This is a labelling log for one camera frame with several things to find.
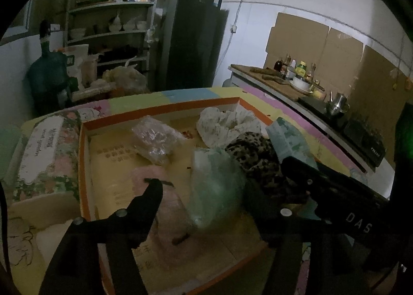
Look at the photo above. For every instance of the steel kettle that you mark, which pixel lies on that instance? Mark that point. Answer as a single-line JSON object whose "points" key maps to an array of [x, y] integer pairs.
{"points": [[337, 104]]}

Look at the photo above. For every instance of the black induction hob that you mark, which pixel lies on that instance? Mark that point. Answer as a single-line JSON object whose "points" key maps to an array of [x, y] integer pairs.
{"points": [[317, 104]]}

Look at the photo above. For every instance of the dark sauce bottle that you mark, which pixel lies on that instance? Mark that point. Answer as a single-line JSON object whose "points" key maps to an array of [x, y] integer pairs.
{"points": [[278, 65]]}

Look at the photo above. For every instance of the orange rimmed cardboard box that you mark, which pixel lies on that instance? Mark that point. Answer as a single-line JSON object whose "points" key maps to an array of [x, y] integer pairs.
{"points": [[113, 166]]}

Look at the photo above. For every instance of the white bowl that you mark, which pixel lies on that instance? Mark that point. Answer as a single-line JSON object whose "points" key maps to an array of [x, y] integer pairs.
{"points": [[129, 27], [77, 33], [301, 84], [142, 25]]}

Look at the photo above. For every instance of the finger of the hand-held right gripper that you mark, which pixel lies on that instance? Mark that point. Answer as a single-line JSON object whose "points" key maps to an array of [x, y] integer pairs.
{"points": [[298, 170]]}

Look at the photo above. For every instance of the white wall socket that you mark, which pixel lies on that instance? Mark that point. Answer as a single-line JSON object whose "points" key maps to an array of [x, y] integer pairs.
{"points": [[235, 28]]}

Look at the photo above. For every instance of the brown cardboard sheet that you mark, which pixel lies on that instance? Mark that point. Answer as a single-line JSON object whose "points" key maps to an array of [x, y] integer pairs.
{"points": [[296, 40], [342, 59], [377, 88]]}

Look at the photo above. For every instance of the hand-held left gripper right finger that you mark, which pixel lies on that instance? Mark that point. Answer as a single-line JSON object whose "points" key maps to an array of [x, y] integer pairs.
{"points": [[269, 225]]}

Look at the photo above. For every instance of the white plastic bag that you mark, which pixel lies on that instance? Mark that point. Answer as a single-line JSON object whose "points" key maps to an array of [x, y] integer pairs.
{"points": [[125, 79]]}

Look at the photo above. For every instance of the floral top cream box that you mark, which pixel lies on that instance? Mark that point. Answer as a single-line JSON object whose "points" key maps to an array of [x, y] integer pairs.
{"points": [[48, 153]]}

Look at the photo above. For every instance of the leopard print cloth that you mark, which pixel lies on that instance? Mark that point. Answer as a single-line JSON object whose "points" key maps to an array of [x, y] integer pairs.
{"points": [[258, 159]]}

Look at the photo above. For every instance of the grey shelf rack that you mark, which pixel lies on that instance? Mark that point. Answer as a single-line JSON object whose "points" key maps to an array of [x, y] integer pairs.
{"points": [[113, 34]]}

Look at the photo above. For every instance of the clear glass bottle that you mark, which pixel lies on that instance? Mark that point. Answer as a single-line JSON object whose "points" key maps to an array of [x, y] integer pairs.
{"points": [[311, 73]]}

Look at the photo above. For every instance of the kitchen counter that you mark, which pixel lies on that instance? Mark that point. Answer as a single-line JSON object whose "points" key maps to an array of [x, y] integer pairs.
{"points": [[258, 88]]}

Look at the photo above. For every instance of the white carton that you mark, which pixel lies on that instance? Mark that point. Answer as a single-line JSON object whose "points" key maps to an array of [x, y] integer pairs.
{"points": [[75, 56]]}

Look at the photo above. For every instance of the white floral cloth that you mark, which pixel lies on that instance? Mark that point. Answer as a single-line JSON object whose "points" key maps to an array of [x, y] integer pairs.
{"points": [[222, 124]]}

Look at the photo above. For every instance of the pink soft pack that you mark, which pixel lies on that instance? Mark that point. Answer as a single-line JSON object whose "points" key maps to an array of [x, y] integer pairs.
{"points": [[171, 214]]}

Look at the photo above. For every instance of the black water jug pump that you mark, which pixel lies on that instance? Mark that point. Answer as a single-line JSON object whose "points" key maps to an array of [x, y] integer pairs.
{"points": [[44, 32]]}

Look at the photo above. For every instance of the white green tissue pack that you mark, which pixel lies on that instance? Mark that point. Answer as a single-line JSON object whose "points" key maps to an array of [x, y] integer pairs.
{"points": [[284, 137]]}

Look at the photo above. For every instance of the black gas stove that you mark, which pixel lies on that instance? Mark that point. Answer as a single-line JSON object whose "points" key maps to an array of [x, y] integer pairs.
{"points": [[364, 143]]}

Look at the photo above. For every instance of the dark refrigerator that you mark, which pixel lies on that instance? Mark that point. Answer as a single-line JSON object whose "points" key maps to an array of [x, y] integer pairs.
{"points": [[190, 40]]}

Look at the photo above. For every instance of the pale green pack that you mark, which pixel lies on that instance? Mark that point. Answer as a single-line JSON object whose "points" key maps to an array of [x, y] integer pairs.
{"points": [[9, 149]]}

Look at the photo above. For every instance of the pale green translucent bag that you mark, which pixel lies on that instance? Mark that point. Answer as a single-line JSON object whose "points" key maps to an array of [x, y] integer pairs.
{"points": [[213, 191]]}

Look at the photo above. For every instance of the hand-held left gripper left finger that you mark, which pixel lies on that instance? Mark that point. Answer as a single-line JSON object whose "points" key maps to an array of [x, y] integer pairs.
{"points": [[151, 204]]}

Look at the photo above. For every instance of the yellow green bottle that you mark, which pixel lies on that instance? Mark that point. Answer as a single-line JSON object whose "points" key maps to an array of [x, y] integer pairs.
{"points": [[301, 69]]}

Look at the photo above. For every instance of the translucent plastic jar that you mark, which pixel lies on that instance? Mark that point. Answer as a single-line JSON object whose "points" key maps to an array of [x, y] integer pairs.
{"points": [[89, 70]]}

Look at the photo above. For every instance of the wooden cutting board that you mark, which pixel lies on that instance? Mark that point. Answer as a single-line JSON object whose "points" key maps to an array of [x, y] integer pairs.
{"points": [[255, 76]]}

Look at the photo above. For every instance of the colourful foam mat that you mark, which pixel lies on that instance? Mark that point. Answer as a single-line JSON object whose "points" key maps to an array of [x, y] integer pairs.
{"points": [[193, 95]]}

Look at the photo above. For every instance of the clear plastic bag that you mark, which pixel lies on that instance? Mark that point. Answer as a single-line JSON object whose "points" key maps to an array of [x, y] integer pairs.
{"points": [[155, 140]]}

